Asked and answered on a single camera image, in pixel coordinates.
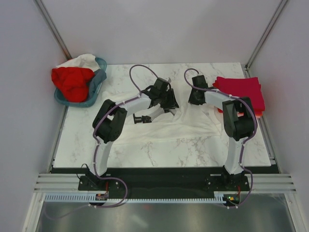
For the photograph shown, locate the grey blue t shirt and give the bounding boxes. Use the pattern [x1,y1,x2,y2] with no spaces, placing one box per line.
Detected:
[89,69,107,95]

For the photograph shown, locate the plain white t shirt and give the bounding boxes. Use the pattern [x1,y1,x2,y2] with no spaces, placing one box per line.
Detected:
[56,54,100,72]

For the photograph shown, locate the white slotted cable duct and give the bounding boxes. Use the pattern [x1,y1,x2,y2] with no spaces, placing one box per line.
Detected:
[44,192,240,204]

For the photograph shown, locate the white robot print t shirt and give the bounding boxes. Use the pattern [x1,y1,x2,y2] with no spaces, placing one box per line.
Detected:
[114,80,226,145]

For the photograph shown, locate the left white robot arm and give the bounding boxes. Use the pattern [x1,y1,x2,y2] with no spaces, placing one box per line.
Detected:
[89,78,179,190]

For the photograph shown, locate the folded magenta t shirt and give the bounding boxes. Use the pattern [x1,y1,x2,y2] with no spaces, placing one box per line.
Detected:
[213,76,266,113]

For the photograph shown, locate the teal laundry basket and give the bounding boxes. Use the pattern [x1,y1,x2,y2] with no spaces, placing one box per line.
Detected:
[54,56,107,108]

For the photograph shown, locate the aluminium cross rail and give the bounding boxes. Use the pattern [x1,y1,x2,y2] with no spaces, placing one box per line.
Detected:
[34,174,296,193]

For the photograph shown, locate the right aluminium corner post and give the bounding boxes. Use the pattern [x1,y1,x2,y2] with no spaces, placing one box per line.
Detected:
[243,0,289,72]

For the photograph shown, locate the left aluminium side rail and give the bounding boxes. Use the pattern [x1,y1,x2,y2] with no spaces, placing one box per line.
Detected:
[22,106,68,232]

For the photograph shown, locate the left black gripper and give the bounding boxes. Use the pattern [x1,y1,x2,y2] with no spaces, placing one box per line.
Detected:
[159,89,179,110]

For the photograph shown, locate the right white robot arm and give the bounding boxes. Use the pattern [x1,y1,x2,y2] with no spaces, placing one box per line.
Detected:
[189,75,257,190]

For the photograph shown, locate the left aluminium corner post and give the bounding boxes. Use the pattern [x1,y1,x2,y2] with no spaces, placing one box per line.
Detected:
[33,0,72,60]

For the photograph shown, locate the aluminium corner post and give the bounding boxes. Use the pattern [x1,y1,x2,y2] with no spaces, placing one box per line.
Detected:
[33,0,72,60]
[243,0,289,72]

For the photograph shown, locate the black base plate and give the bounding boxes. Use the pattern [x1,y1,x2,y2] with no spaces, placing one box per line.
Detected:
[78,167,250,198]

